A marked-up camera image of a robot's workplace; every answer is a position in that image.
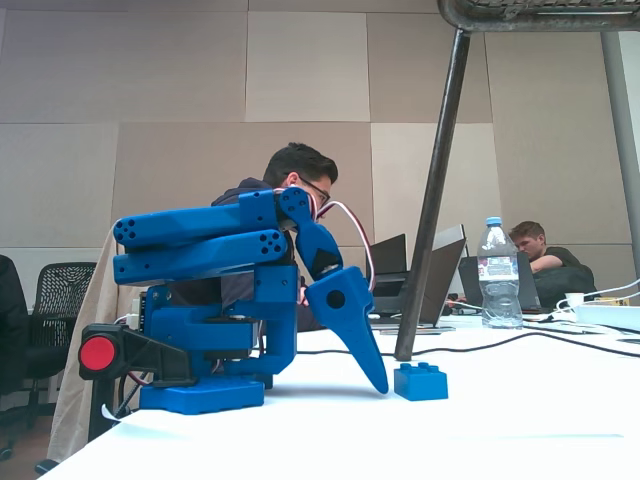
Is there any silver open laptop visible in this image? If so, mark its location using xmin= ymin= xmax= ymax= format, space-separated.
xmin=369 ymin=224 xmax=469 ymax=330

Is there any black clamp with red knob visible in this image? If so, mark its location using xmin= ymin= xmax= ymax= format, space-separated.
xmin=78 ymin=322 xmax=199 ymax=444

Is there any dark metal camera stand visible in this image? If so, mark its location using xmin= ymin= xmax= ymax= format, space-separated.
xmin=394 ymin=0 xmax=640 ymax=362

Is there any thin black cable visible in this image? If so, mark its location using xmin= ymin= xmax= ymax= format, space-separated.
xmin=296 ymin=329 xmax=640 ymax=359

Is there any black bag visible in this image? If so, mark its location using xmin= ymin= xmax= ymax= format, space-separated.
xmin=531 ymin=266 xmax=598 ymax=310

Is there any dark laptop with wide lid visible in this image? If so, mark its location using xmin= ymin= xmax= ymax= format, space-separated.
xmin=457 ymin=251 xmax=545 ymax=315

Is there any man in green shirt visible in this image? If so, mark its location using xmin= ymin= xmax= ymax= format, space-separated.
xmin=508 ymin=220 xmax=586 ymax=275

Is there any blue toy brick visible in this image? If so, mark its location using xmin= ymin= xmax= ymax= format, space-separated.
xmin=393 ymin=361 xmax=449 ymax=402

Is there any white flat box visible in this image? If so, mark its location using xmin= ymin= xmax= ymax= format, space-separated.
xmin=573 ymin=303 xmax=640 ymax=335

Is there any man with glasses dark hoodie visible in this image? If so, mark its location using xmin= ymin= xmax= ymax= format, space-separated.
xmin=211 ymin=142 xmax=340 ymax=334

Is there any black open laptop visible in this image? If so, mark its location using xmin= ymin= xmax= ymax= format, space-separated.
xmin=366 ymin=233 xmax=412 ymax=317

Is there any clear plastic water bottle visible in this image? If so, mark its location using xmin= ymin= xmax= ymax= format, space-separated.
xmin=476 ymin=216 xmax=525 ymax=330

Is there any black jacket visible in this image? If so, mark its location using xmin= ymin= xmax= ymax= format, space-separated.
xmin=0 ymin=254 xmax=30 ymax=397

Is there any red white black servo cable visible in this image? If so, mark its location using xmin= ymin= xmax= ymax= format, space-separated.
xmin=313 ymin=199 xmax=377 ymax=293

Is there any black mesh office chair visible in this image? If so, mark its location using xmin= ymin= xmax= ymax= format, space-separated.
xmin=27 ymin=261 xmax=98 ymax=432

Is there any beige hanging coat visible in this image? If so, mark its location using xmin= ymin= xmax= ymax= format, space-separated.
xmin=46 ymin=228 xmax=147 ymax=464

